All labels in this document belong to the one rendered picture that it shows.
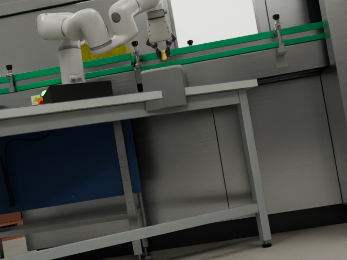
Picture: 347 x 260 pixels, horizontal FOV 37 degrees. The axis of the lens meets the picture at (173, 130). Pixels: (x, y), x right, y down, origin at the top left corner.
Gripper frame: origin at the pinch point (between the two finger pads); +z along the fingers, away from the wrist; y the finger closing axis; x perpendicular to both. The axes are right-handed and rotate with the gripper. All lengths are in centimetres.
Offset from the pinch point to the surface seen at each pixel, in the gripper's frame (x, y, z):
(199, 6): -40.5, -18.1, -15.8
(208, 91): 6.5, -16.5, 19.2
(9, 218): -147, 163, 117
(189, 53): -18.2, -9.9, 3.9
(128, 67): -7.6, 17.7, 4.0
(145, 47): -35.8, 12.3, -1.5
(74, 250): 46, 44, 64
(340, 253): 41, -56, 85
